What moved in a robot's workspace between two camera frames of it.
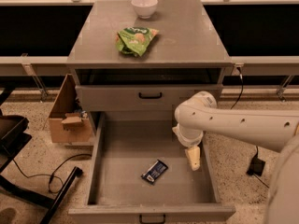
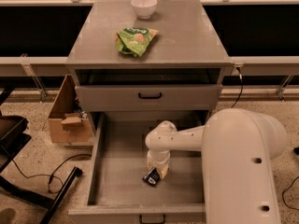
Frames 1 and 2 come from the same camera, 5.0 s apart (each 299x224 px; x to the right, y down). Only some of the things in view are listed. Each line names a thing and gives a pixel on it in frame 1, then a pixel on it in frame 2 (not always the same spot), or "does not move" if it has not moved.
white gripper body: (192, 141) to (159, 161)
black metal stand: (13, 138) does not move
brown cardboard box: (68, 120) does not move
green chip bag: (135, 40) does not move
